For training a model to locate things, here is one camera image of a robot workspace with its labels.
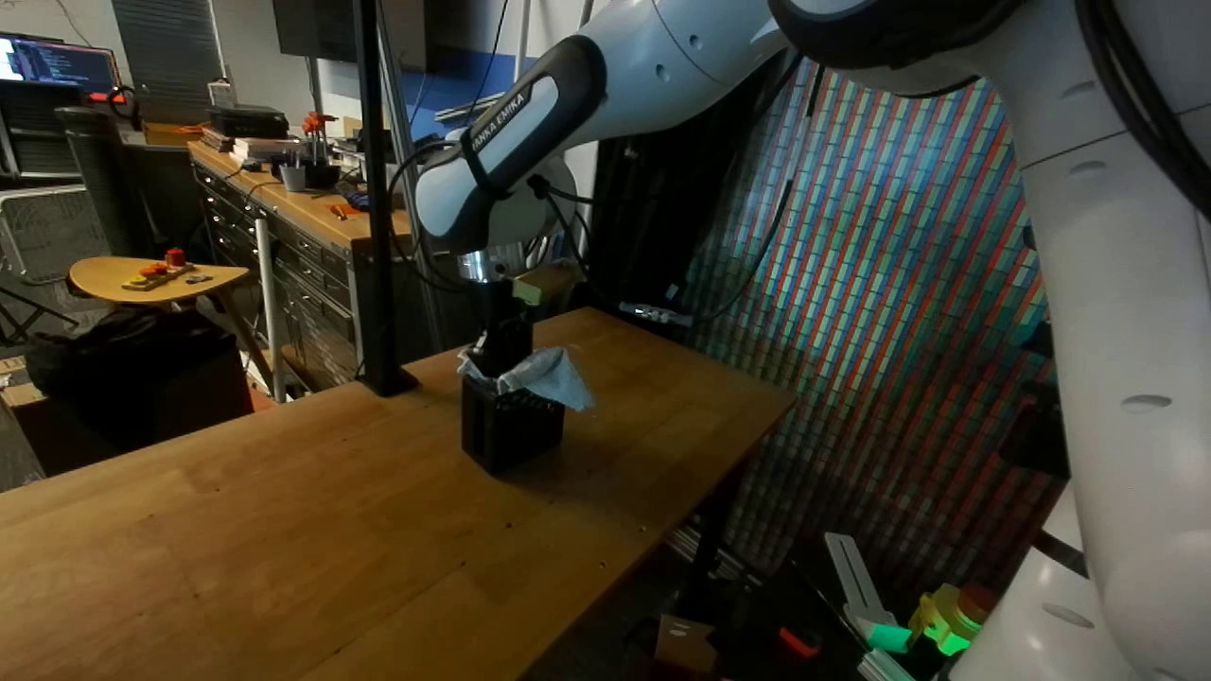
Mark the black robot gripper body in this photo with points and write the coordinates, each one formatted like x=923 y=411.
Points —
x=508 y=334

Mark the light grey cloth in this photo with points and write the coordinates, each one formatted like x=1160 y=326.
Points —
x=548 y=372

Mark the black plastic crate box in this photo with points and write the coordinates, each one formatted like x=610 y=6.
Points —
x=508 y=430

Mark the black vertical pole stand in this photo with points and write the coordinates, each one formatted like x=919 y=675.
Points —
x=384 y=369

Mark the wooden top drawer cabinet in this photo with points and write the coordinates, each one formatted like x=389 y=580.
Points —
x=308 y=298

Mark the black bin under stool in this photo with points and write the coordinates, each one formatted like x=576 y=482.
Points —
x=145 y=377

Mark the round wooden stool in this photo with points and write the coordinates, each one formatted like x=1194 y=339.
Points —
x=151 y=282

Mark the green yellow toy pile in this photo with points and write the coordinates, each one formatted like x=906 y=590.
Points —
x=928 y=641

